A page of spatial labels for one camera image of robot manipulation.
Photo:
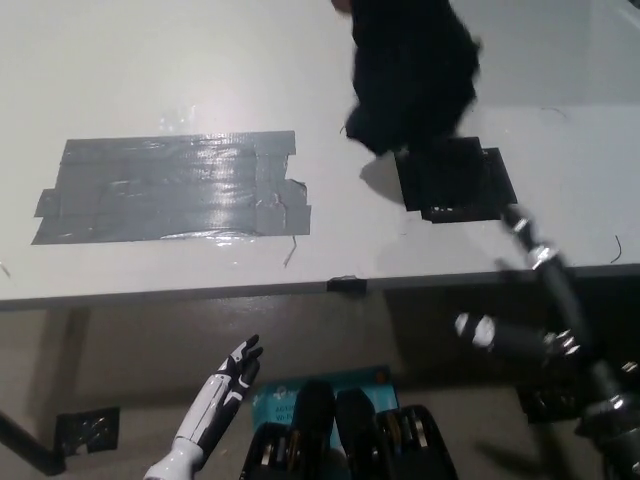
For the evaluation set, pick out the person's hand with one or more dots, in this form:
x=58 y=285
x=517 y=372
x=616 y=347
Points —
x=341 y=4

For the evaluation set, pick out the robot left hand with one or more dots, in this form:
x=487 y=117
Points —
x=227 y=390

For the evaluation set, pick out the beige table leg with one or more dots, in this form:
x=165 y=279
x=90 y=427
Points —
x=77 y=350

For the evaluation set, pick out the thin dark thread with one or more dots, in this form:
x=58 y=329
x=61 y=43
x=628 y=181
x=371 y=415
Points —
x=619 y=250

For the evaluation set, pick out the black metal table foot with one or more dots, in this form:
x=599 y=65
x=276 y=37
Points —
x=30 y=447

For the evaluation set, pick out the grey duct tape patch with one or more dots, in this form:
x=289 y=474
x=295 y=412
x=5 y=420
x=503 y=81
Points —
x=170 y=187

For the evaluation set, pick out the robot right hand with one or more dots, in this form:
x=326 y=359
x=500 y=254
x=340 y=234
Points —
x=560 y=295

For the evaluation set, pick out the clear tape piece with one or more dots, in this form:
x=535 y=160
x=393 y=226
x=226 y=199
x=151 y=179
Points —
x=175 y=116

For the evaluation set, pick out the teal cardboard box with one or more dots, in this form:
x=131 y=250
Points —
x=280 y=405

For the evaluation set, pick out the black tape patch on desk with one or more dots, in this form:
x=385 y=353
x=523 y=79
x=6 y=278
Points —
x=460 y=190

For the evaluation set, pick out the black t-shirt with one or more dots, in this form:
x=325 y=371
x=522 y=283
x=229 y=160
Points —
x=412 y=75

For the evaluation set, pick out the small black tape strip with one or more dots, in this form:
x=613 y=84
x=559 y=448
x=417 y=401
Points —
x=347 y=285

